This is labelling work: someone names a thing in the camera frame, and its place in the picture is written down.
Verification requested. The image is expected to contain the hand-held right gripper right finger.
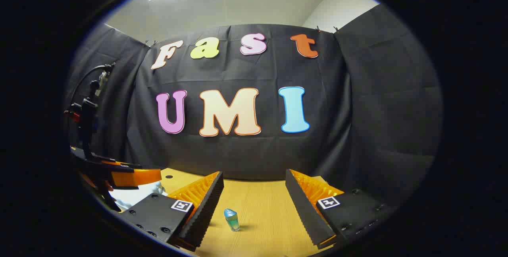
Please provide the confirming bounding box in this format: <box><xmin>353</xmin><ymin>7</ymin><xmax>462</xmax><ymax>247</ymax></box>
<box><xmin>285</xmin><ymin>169</ymin><xmax>387</xmax><ymax>249</ymax></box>

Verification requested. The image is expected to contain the black cable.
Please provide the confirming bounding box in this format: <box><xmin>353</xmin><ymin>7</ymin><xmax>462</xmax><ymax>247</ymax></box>
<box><xmin>71</xmin><ymin>64</ymin><xmax>115</xmax><ymax>104</ymax></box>

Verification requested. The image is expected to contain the blue green gradient bottle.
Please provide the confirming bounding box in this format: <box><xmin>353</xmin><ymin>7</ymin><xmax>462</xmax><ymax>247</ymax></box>
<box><xmin>224</xmin><ymin>208</ymin><xmax>241</xmax><ymax>232</ymax></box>

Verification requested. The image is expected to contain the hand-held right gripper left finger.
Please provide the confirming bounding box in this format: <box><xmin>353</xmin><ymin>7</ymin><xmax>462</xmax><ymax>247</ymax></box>
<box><xmin>119</xmin><ymin>171</ymin><xmax>225</xmax><ymax>251</ymax></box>

